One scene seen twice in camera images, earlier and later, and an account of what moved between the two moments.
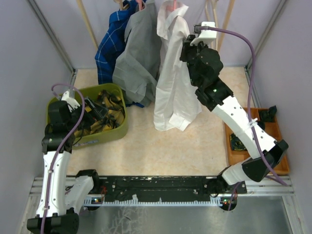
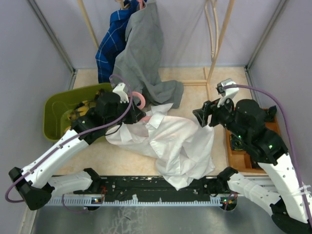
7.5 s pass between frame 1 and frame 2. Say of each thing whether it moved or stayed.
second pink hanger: stayed
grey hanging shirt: stayed
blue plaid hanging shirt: stayed
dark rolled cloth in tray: stayed
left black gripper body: moved
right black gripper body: moved
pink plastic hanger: moved
